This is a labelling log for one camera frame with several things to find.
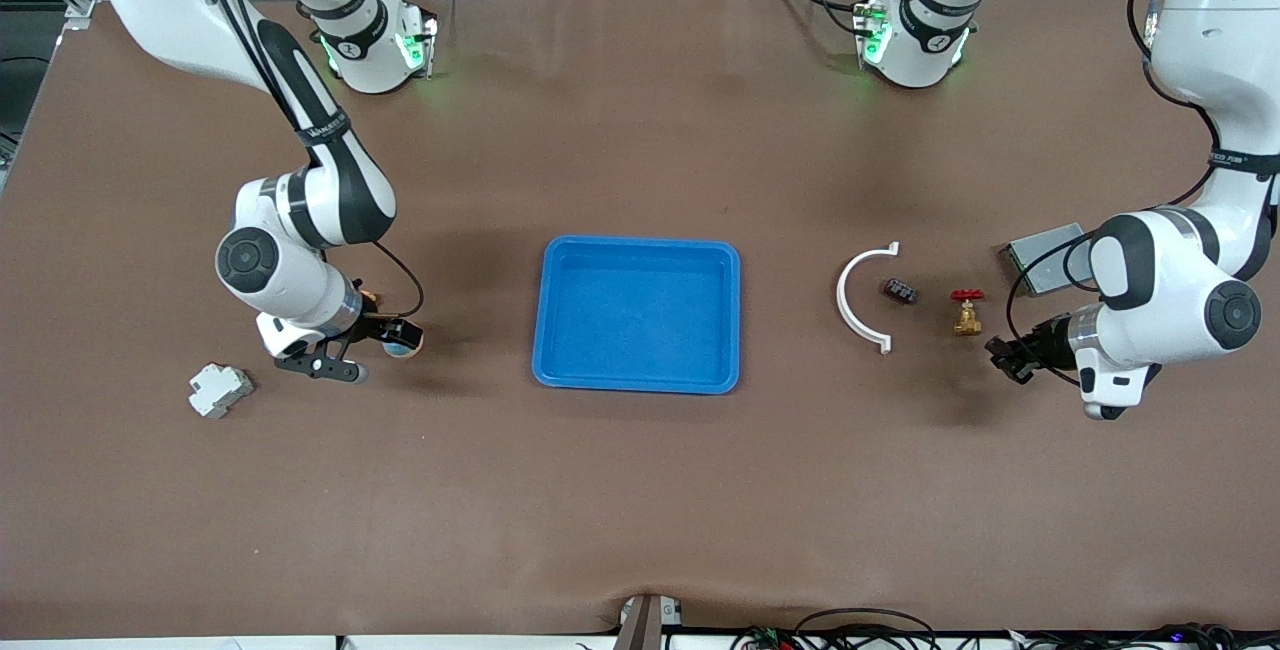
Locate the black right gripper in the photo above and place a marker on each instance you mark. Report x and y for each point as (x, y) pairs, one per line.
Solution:
(381, 328)

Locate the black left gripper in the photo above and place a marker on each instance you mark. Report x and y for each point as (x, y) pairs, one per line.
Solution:
(1046, 344)

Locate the blue call bell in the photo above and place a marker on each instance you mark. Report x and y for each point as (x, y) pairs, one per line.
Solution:
(405, 352)

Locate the small black connector block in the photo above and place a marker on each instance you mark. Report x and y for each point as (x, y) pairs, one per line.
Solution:
(898, 291)

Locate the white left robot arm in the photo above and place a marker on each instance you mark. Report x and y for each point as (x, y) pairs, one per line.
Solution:
(1160, 270)

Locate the blue plastic tray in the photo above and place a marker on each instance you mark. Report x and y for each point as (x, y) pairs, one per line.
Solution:
(640, 320)

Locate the grey metal box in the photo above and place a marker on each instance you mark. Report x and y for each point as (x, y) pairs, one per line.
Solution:
(1040, 260)

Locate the white circuit breaker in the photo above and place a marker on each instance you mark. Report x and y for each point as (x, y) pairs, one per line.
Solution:
(218, 390)

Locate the brown table mat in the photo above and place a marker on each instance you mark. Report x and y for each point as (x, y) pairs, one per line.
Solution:
(640, 510)

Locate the brown mount post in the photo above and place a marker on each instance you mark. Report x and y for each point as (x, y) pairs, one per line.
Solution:
(643, 630)

